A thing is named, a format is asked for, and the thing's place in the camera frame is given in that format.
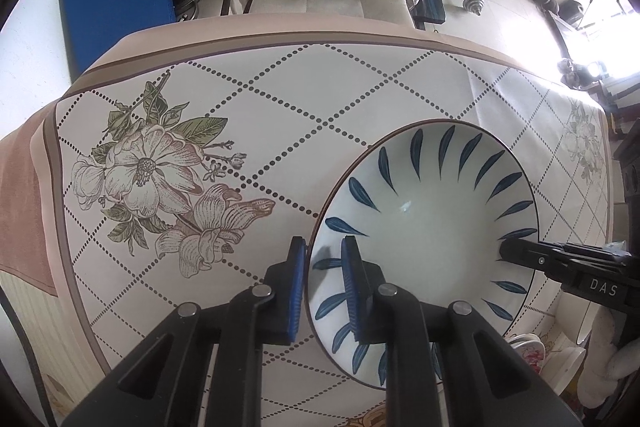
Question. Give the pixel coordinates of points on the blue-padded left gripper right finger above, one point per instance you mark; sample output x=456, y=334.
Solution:
x=443, y=365

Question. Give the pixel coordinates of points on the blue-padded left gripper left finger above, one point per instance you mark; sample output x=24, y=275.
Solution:
x=203, y=367

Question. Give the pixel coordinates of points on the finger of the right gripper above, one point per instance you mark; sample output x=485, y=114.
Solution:
x=541, y=256

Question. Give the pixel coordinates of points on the white plate blue leaf pattern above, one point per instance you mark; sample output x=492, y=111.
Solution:
x=430, y=204

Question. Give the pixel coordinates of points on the white plate pink flowers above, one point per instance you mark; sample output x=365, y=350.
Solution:
x=531, y=349

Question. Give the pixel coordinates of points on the white bowl dark rim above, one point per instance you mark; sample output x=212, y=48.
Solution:
x=562, y=365

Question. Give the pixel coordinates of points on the beige striped placemat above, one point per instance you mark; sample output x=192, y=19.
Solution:
x=51, y=370

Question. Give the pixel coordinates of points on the patterned tablecloth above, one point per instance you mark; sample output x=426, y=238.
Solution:
x=182, y=164

